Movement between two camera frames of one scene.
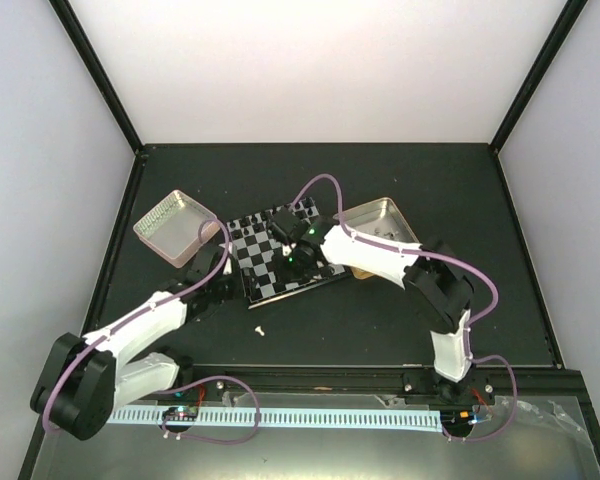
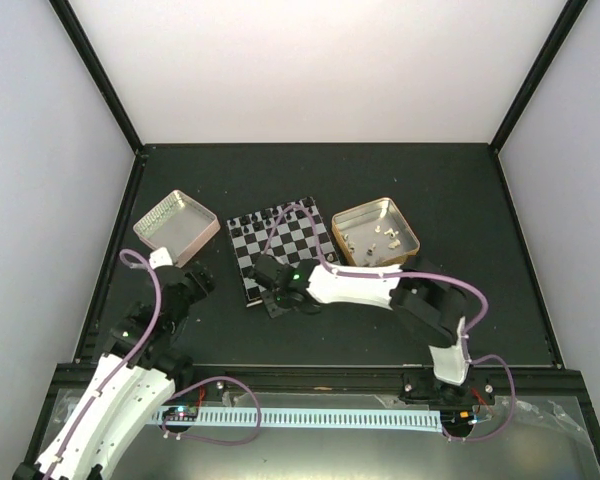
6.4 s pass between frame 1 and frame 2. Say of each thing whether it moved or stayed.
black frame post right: stayed
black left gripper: moved
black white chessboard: stayed
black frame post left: stayed
